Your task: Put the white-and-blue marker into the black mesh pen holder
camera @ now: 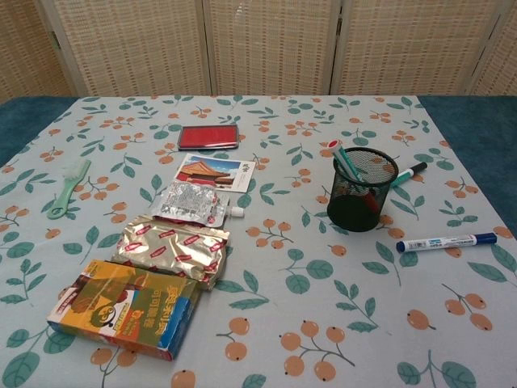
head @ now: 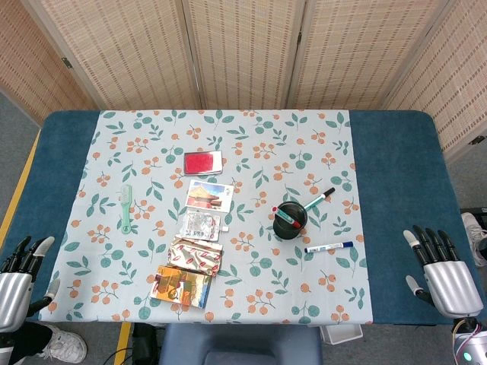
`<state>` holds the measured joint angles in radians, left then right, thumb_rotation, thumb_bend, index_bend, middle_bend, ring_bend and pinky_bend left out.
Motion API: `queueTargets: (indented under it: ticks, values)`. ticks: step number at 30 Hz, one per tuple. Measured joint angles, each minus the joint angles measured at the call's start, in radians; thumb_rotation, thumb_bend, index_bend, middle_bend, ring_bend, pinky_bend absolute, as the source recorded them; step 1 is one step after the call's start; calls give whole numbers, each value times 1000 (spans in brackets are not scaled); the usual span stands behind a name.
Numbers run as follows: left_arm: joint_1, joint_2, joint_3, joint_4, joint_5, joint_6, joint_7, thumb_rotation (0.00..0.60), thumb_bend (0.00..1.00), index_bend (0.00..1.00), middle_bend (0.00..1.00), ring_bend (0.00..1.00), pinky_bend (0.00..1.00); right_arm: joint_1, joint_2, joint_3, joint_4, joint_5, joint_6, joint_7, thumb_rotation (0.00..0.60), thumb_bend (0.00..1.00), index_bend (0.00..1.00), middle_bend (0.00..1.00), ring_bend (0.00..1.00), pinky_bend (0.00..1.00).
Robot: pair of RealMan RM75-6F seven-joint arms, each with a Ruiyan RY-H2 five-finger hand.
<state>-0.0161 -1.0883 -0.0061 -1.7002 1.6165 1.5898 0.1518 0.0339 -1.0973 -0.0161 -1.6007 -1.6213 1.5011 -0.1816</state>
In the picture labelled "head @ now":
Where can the white plastic box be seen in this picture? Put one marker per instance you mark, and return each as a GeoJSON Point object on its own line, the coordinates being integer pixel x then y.
{"type": "Point", "coordinates": [340, 335]}

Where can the bamboo folding screen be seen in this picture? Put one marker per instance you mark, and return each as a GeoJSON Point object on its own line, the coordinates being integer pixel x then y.
{"type": "Point", "coordinates": [243, 57]}

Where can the silver spout pouch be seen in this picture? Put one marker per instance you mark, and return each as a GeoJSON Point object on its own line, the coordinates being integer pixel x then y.
{"type": "Point", "coordinates": [199, 226]}

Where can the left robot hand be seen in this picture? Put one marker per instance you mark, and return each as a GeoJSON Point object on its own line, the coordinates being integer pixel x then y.
{"type": "Point", "coordinates": [15, 292]}

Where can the black trouser leg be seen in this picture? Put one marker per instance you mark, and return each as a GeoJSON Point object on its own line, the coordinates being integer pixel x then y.
{"type": "Point", "coordinates": [26, 342]}

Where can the green plastic comb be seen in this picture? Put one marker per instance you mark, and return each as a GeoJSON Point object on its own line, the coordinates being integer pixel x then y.
{"type": "Point", "coordinates": [126, 207]}

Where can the blue capped marker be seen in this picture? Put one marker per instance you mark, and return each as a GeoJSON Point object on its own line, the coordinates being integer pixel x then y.
{"type": "Point", "coordinates": [327, 247]}

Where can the blue padded chair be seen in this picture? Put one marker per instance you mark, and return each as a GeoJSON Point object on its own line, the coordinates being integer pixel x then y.
{"type": "Point", "coordinates": [239, 344]}

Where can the red ink pad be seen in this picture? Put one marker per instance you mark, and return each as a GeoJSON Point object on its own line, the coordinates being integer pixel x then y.
{"type": "Point", "coordinates": [202, 162]}

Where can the black mesh pen holder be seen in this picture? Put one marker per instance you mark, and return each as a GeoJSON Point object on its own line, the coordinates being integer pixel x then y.
{"type": "Point", "coordinates": [289, 232]}

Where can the black object under table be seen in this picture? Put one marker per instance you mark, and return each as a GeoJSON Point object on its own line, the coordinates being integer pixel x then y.
{"type": "Point", "coordinates": [146, 336]}

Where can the gold foil bag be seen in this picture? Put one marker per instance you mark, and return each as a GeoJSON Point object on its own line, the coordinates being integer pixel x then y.
{"type": "Point", "coordinates": [196, 256]}

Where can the orange snack box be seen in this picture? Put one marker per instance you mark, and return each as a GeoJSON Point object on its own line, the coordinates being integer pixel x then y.
{"type": "Point", "coordinates": [180, 287]}

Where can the black cap marker pen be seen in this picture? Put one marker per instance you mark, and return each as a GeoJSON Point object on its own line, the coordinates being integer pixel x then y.
{"type": "Point", "coordinates": [317, 199]}

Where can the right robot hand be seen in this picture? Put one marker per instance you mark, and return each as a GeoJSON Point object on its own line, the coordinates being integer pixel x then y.
{"type": "Point", "coordinates": [452, 285]}

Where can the palace picture postcard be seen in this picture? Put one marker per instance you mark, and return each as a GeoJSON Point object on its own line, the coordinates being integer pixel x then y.
{"type": "Point", "coordinates": [209, 195]}

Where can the red pen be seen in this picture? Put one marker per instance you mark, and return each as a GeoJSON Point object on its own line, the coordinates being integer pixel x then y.
{"type": "Point", "coordinates": [285, 217]}

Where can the floral tablecloth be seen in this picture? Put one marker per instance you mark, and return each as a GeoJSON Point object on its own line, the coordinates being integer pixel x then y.
{"type": "Point", "coordinates": [247, 273]}

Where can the blue plush table cover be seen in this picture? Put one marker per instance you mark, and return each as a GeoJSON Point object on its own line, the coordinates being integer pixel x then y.
{"type": "Point", "coordinates": [399, 171]}

